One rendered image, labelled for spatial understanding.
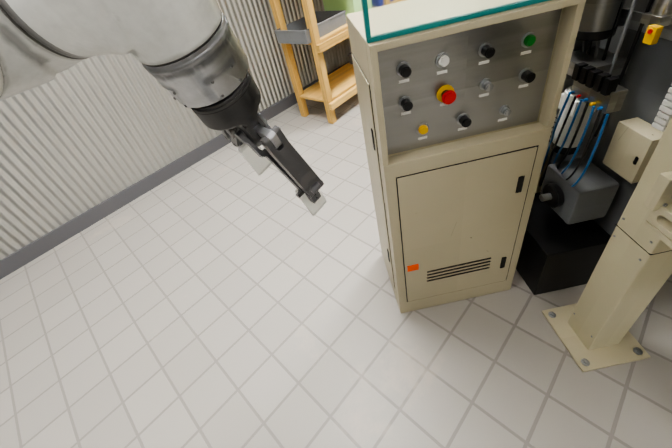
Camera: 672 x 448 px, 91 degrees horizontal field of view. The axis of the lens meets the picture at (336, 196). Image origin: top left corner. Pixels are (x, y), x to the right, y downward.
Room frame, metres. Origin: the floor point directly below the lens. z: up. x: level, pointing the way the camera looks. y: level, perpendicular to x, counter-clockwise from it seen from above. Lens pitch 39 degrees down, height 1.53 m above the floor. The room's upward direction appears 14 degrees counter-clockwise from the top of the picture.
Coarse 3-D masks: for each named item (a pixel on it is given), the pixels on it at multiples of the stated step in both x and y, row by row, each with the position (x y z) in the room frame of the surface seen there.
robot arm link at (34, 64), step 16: (0, 16) 0.30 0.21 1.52; (0, 32) 0.30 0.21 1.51; (16, 32) 0.31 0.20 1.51; (0, 48) 0.30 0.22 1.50; (16, 48) 0.31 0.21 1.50; (32, 48) 0.31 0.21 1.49; (48, 48) 0.31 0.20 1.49; (0, 64) 0.29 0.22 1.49; (16, 64) 0.30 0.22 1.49; (32, 64) 0.31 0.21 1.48; (48, 64) 0.33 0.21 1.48; (64, 64) 0.34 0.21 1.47; (0, 80) 0.29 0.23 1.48; (16, 80) 0.30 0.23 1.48; (32, 80) 0.32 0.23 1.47; (48, 80) 0.33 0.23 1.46; (0, 96) 0.30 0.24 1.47
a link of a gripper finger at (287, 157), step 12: (276, 132) 0.34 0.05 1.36; (264, 144) 0.33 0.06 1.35; (288, 144) 0.34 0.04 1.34; (276, 156) 0.33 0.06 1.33; (288, 156) 0.33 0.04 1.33; (300, 156) 0.34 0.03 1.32; (288, 168) 0.33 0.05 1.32; (300, 168) 0.33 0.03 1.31; (300, 180) 0.33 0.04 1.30; (312, 180) 0.33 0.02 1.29
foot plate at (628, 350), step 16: (560, 320) 0.64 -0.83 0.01; (560, 336) 0.58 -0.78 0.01; (576, 336) 0.56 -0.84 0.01; (624, 336) 0.52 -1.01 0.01; (576, 352) 0.50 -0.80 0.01; (592, 352) 0.49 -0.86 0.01; (608, 352) 0.48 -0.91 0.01; (624, 352) 0.46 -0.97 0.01; (640, 352) 0.45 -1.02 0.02; (592, 368) 0.44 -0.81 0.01
